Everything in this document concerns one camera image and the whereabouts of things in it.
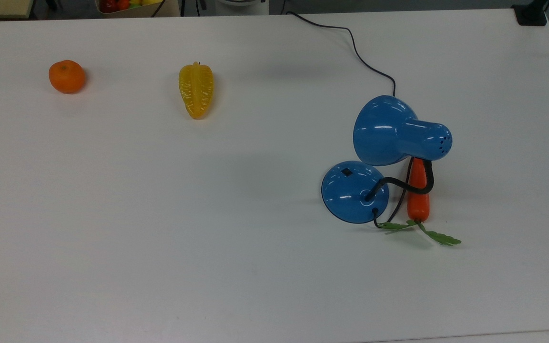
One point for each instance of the blue gooseneck desk lamp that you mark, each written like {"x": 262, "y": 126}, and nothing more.
{"x": 384, "y": 133}

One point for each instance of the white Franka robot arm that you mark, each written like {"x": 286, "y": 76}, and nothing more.
{"x": 241, "y": 3}

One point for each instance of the yellow toy starfruit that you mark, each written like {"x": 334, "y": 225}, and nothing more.
{"x": 196, "y": 90}

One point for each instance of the orange toy carrot green leaves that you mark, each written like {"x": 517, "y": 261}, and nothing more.
{"x": 418, "y": 200}

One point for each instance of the basket of toy fruit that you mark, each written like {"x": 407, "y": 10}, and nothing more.
{"x": 131, "y": 5}

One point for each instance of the orange toy mandarin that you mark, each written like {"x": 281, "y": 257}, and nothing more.
{"x": 66, "y": 76}

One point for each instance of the black clamp mount block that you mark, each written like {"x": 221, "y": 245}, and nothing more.
{"x": 531, "y": 14}

